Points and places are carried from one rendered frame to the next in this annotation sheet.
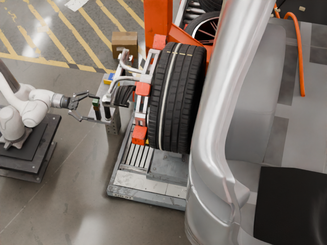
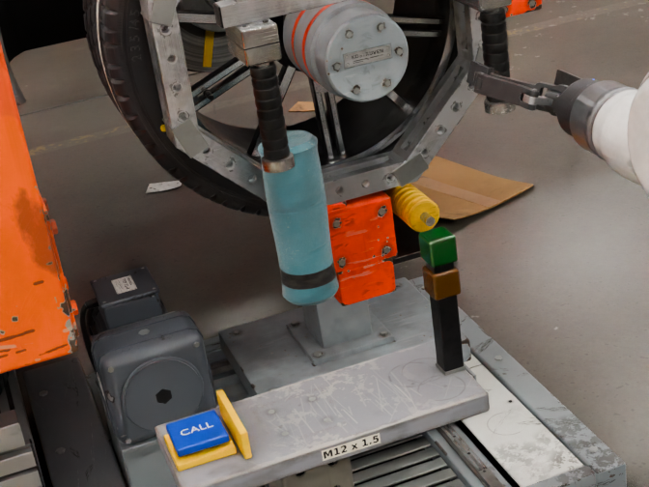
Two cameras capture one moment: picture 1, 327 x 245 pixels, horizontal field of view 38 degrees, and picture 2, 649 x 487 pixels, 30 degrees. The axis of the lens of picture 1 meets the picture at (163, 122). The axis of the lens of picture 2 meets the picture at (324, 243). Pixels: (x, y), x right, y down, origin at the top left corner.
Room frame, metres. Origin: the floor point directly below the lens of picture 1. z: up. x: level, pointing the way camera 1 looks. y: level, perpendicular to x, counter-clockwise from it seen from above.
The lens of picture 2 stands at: (2.76, 1.65, 1.35)
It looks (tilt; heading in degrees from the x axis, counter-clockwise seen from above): 25 degrees down; 241
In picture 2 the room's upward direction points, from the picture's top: 8 degrees counter-clockwise
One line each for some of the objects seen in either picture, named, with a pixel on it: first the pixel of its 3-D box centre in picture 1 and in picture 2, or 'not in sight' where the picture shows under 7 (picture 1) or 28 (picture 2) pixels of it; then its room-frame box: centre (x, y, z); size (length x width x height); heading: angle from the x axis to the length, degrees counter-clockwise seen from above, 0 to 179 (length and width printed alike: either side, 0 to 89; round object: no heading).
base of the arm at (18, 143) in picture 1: (13, 135); not in sight; (1.85, 1.06, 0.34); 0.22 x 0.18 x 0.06; 160
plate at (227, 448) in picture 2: not in sight; (199, 444); (2.28, 0.37, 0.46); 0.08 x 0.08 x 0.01; 77
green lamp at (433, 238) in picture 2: (96, 102); (437, 246); (1.92, 0.45, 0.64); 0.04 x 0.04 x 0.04; 77
